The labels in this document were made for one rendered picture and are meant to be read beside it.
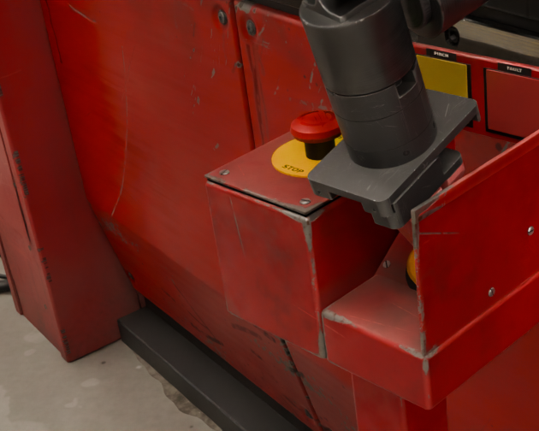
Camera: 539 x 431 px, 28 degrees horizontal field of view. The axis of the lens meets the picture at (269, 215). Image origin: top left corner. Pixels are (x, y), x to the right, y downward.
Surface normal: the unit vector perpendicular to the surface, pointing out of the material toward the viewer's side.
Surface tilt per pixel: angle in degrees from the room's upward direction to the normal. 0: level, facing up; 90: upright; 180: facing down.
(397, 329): 0
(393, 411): 90
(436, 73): 90
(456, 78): 90
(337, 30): 104
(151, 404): 0
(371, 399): 90
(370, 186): 16
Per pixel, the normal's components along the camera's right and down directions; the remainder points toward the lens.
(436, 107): -0.32, -0.73
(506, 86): -0.72, 0.40
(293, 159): -0.13, -0.87
